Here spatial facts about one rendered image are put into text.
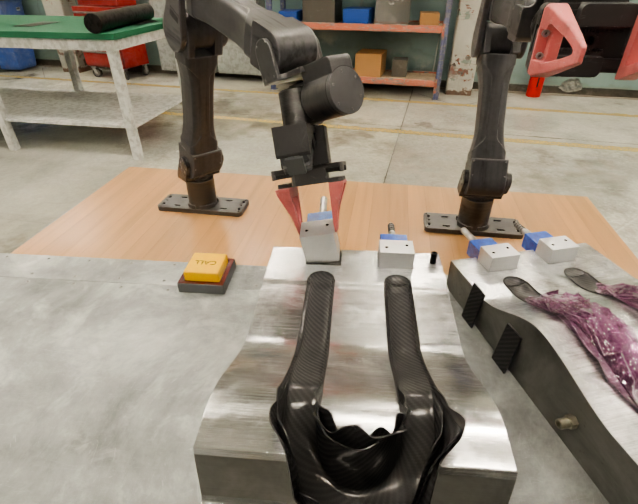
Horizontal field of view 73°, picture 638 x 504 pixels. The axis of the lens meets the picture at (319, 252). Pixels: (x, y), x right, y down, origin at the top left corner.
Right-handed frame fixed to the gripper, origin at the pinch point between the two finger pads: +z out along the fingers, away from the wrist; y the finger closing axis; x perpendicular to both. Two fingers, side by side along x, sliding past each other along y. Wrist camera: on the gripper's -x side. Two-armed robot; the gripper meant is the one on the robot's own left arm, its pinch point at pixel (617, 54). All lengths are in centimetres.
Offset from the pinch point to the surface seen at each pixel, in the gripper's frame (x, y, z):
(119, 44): 44, -207, -253
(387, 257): 28.9, -18.0, -6.6
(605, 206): 126, 122, -221
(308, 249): 28.1, -29.5, -5.8
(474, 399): 26.3, -9.5, 18.4
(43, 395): 39, -60, 16
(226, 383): 26.1, -32.7, 20.4
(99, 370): 39, -56, 11
